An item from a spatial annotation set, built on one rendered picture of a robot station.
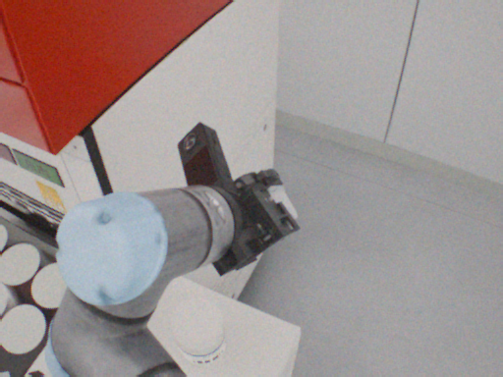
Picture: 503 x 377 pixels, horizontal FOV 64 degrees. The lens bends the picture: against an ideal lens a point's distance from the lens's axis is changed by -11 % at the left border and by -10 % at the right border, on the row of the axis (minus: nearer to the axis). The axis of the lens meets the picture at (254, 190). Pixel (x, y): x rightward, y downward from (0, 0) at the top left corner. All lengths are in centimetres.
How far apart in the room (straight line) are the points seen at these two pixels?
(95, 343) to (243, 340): 37
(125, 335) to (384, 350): 149
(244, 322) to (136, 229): 43
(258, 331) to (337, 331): 109
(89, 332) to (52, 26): 35
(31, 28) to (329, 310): 154
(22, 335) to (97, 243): 58
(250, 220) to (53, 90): 29
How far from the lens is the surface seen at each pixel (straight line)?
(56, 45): 56
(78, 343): 37
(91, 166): 67
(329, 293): 185
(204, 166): 48
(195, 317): 61
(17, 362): 85
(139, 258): 30
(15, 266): 95
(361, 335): 179
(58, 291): 88
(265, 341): 69
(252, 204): 47
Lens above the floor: 161
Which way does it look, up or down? 49 degrees down
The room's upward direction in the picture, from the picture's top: straight up
